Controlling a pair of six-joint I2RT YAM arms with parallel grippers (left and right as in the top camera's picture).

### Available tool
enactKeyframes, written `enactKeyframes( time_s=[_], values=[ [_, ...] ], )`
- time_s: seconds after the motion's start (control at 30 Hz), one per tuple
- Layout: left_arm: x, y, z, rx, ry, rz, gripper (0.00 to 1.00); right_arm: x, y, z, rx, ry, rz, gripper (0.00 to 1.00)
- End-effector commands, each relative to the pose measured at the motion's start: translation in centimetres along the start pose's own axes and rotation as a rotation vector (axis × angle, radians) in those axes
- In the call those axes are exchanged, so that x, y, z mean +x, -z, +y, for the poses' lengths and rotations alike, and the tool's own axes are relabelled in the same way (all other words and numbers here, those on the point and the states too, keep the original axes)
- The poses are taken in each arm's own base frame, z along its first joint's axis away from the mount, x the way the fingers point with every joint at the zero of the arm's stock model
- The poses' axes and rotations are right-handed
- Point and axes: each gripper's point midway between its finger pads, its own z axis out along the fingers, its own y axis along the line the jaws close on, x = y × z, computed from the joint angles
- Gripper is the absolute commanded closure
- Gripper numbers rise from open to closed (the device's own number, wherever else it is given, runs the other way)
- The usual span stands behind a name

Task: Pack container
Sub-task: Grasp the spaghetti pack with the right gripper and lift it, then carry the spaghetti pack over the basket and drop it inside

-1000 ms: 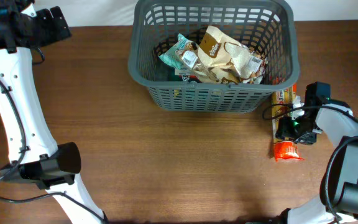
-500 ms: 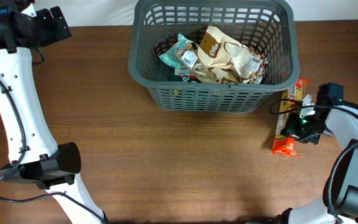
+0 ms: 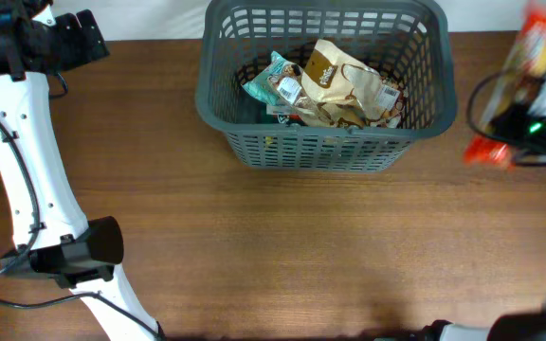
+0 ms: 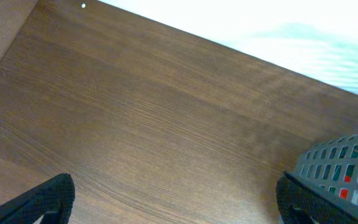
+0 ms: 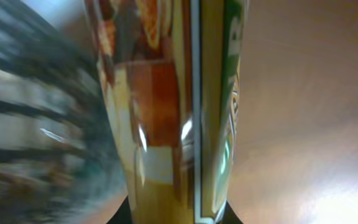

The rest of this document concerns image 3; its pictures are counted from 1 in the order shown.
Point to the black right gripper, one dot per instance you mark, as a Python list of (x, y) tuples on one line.
[(515, 116)]

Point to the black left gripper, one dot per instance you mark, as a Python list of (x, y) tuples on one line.
[(81, 49)]

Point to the orange San Remo spaghetti packet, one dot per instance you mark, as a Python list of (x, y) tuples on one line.
[(526, 58)]

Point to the beige white-contents pantry pouch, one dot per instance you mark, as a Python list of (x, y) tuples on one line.
[(350, 92)]

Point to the beige dried mushroom pouch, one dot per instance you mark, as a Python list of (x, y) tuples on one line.
[(284, 78)]

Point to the teal wet wipes packet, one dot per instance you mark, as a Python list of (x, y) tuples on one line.
[(260, 89)]

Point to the green Nescafe coffee bag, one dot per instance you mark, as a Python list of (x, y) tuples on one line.
[(284, 115)]

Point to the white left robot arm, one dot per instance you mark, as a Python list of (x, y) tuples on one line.
[(52, 237)]

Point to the grey plastic lattice basket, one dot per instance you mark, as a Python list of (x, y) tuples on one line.
[(404, 40)]

